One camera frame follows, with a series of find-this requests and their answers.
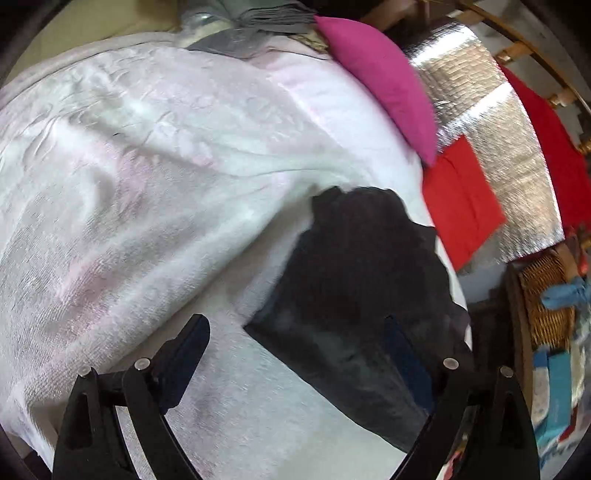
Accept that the wooden table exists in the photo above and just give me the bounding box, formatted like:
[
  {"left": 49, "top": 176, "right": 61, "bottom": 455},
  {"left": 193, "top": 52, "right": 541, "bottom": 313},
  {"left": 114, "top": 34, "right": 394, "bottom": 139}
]
[{"left": 505, "top": 263, "right": 536, "bottom": 416}]

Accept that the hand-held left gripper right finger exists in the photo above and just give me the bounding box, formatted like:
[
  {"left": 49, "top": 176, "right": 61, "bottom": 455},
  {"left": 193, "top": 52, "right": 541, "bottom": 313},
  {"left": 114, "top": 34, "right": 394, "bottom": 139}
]
[{"left": 383, "top": 316, "right": 541, "bottom": 480}]

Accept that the pink pillow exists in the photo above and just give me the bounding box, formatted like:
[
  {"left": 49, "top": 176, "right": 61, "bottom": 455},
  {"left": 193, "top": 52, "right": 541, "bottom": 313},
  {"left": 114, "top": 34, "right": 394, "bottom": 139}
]
[{"left": 314, "top": 16, "right": 439, "bottom": 167}]

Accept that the light blue cloth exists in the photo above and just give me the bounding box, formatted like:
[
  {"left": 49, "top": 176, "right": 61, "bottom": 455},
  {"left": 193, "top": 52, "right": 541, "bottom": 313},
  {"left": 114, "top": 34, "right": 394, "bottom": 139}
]
[{"left": 540, "top": 279, "right": 591, "bottom": 310}]

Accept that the blue cardboard box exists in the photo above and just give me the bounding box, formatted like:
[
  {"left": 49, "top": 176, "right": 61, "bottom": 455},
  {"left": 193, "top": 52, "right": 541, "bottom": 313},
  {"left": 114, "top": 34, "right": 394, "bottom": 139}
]
[{"left": 547, "top": 353, "right": 573, "bottom": 439}]

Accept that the wooden stair railing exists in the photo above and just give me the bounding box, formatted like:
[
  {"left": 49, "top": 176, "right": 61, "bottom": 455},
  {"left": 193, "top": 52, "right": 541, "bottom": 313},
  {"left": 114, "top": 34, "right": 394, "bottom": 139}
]
[{"left": 457, "top": 0, "right": 591, "bottom": 153}]

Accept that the red pillow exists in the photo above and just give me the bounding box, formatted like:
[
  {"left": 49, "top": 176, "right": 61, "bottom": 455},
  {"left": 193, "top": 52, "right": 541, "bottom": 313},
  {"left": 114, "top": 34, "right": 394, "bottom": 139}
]
[{"left": 422, "top": 136, "right": 506, "bottom": 271}]

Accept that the dark navy puffer jacket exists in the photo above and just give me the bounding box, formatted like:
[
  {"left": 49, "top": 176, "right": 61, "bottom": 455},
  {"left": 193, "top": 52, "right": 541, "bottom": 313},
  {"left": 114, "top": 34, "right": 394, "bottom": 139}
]
[{"left": 242, "top": 185, "right": 474, "bottom": 455}]

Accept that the white blanket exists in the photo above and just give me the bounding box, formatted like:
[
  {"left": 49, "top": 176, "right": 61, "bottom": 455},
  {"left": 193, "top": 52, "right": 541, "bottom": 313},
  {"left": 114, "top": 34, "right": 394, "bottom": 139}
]
[{"left": 0, "top": 34, "right": 472, "bottom": 480}]

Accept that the beige leather sofa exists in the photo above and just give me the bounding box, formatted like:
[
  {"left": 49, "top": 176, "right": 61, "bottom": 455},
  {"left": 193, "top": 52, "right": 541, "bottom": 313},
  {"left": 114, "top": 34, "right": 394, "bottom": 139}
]
[{"left": 9, "top": 0, "right": 185, "bottom": 84}]

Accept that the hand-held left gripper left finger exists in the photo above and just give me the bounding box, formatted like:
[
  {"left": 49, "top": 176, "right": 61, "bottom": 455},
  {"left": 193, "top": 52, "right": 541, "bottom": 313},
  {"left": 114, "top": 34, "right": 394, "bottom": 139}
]
[{"left": 53, "top": 314, "right": 211, "bottom": 480}]

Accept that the silver insulation panel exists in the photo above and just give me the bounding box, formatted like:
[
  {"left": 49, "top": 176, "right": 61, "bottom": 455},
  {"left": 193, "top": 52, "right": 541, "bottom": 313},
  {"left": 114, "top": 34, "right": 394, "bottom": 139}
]
[{"left": 402, "top": 23, "right": 566, "bottom": 264}]

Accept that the grey cloth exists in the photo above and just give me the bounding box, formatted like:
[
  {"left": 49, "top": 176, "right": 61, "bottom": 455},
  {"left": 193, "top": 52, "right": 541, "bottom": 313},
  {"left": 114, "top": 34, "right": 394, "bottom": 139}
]
[{"left": 185, "top": 0, "right": 319, "bottom": 58}]

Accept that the wicker basket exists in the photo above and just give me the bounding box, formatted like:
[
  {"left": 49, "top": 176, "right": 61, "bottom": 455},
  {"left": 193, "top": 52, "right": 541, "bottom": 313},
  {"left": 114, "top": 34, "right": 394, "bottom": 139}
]
[{"left": 517, "top": 249, "right": 578, "bottom": 352}]

